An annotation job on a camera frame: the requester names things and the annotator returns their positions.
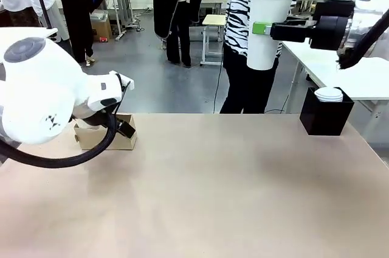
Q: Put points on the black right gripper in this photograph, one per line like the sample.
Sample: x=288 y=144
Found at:
x=329 y=34

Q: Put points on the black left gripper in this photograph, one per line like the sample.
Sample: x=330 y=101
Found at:
x=126 y=130

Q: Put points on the white paper cup with lid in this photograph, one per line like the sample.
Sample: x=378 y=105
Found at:
x=267 y=5

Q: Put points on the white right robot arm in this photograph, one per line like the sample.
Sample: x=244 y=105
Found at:
x=369 y=5

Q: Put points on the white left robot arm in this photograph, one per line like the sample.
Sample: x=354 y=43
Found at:
x=36 y=87

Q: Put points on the small cardboard box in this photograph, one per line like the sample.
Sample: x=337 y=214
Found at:
x=88 y=139

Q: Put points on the person in zebra shirt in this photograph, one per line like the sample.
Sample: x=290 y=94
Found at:
x=240 y=11

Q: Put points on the stack of white lids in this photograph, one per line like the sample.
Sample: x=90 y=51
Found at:
x=329 y=95

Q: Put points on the wooden top metal stool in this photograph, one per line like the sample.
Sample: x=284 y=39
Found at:
x=214 y=20

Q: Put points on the black square box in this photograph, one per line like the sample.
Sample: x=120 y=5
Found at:
x=325 y=121

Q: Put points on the cardboard box on floor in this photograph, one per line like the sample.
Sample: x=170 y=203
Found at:
x=101 y=28

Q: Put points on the person in black clothes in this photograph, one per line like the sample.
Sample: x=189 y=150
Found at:
x=176 y=11

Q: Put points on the person in pale skirt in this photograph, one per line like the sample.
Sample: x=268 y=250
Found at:
x=56 y=17

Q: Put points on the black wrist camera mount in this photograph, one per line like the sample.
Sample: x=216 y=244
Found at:
x=334 y=8

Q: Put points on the grey metal frame table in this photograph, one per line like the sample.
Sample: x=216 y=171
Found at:
x=120 y=2

